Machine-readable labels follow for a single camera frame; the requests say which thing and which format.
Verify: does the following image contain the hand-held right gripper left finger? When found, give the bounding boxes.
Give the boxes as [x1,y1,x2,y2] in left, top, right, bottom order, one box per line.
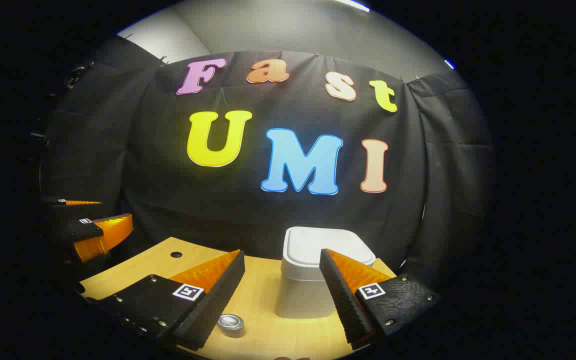
[86,249,246,352]

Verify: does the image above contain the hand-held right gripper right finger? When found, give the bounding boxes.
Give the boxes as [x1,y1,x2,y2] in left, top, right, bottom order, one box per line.
[319,248,442,351]

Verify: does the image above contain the silver blue pop can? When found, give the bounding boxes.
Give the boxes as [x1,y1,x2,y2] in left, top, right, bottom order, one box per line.
[216,313,246,338]

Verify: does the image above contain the white desktop garbage bin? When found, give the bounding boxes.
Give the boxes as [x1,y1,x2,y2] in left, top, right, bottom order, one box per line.
[274,226,377,320]

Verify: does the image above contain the wooden desktop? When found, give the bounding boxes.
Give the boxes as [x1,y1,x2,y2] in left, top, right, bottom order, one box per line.
[79,236,399,360]

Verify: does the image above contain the black backdrop cloth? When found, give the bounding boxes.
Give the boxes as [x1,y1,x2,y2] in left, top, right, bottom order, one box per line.
[40,37,496,281]

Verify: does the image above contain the ceiling light strip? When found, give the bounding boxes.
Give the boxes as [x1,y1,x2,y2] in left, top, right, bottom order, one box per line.
[333,0,372,13]

